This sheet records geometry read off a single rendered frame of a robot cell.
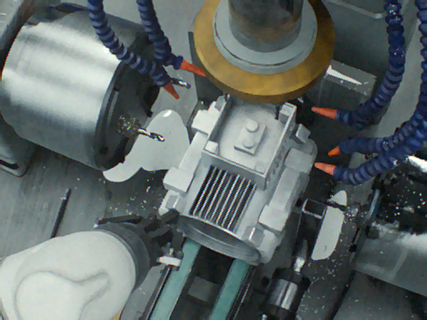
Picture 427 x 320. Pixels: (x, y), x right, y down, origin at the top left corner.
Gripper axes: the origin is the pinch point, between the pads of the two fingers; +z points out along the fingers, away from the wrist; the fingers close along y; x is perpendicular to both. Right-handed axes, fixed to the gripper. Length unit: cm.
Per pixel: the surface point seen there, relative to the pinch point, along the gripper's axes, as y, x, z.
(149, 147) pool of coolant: 15.8, -2.1, 36.2
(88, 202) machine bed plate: 22.0, 10.8, 28.9
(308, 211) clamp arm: -19.0, -11.7, -10.1
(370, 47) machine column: -18.2, -34.2, 21.9
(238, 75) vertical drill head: -5.3, -24.7, -12.3
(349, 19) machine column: -13.8, -37.1, 16.9
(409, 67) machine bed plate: -26, -34, 55
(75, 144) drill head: 19.0, -4.8, 5.3
